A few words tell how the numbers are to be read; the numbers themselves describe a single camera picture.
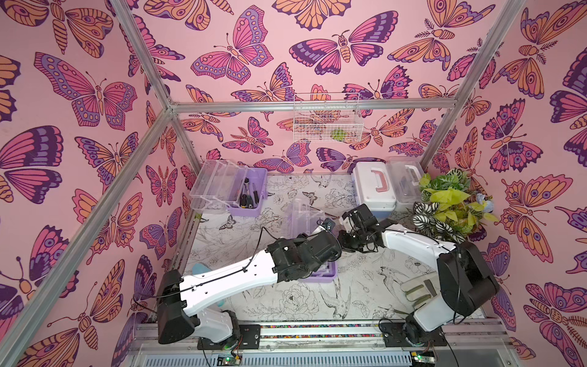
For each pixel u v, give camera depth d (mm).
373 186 1001
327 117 947
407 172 1068
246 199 1095
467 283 445
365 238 661
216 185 1030
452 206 860
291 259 469
